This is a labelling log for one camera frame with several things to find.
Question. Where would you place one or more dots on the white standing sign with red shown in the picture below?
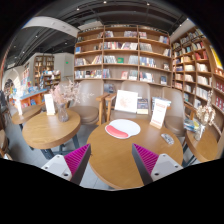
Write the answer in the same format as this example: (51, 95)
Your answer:
(159, 112)

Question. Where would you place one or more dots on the round wooden right table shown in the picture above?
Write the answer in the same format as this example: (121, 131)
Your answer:
(205, 149)

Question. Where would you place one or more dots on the white poster board on chair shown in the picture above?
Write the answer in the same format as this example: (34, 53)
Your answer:
(126, 101)

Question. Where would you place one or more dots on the vase with dried white flowers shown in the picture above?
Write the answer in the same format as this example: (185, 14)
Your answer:
(205, 115)

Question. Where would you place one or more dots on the round wooden left table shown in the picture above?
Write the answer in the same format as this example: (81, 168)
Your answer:
(45, 132)

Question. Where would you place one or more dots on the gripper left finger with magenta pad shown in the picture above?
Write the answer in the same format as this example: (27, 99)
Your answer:
(70, 167)

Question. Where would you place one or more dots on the dark book on chair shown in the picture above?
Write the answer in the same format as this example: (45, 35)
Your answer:
(142, 106)

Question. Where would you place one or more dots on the round wooden far-left table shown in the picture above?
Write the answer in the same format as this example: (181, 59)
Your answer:
(28, 113)

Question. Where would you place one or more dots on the brown armchair centre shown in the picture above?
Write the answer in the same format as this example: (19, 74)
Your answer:
(143, 90)

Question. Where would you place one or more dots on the glass vase dried pink flowers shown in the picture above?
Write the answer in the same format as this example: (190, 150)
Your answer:
(64, 93)

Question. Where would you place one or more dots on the distant wooden bookshelf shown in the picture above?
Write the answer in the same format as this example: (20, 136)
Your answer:
(45, 76)

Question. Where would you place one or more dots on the brown armchair left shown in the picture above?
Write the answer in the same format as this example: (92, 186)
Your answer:
(91, 108)

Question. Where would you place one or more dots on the brown armchair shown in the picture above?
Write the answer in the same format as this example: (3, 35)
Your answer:
(91, 108)
(175, 116)
(143, 90)

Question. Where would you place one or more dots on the orange display counter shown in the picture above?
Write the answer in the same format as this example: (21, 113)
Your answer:
(36, 98)

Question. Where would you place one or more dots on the white mouse pad red rest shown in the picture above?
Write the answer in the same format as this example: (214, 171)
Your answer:
(122, 128)

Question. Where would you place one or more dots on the large wooden back bookshelf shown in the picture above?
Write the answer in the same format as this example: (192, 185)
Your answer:
(124, 52)

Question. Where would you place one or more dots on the brown armchair right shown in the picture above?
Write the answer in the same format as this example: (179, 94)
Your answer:
(175, 116)

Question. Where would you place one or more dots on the white sign card left table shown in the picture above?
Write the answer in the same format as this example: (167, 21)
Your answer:
(49, 103)

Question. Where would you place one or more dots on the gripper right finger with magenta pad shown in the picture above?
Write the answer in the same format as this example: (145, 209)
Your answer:
(152, 166)

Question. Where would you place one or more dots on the wooden right side bookshelf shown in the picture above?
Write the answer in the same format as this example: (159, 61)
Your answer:
(198, 74)

